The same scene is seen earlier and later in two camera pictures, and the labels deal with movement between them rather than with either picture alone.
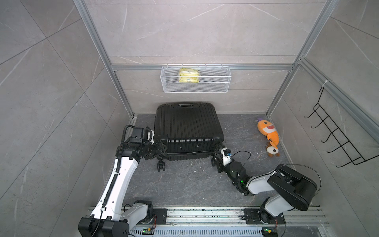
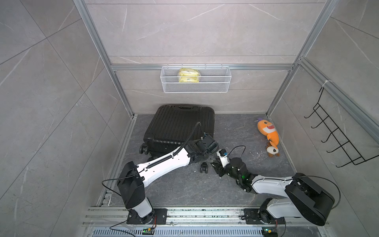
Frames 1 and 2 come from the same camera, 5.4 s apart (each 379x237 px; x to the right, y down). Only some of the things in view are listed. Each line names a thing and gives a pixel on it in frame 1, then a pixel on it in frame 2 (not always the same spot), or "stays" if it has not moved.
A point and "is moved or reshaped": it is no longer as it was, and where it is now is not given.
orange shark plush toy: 267,128 stays
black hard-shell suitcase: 189,131 is moved or reshaped
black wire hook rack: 345,144 stays
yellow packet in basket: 188,75 stays
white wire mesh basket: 195,79 stays
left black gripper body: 152,150 -> 206,156
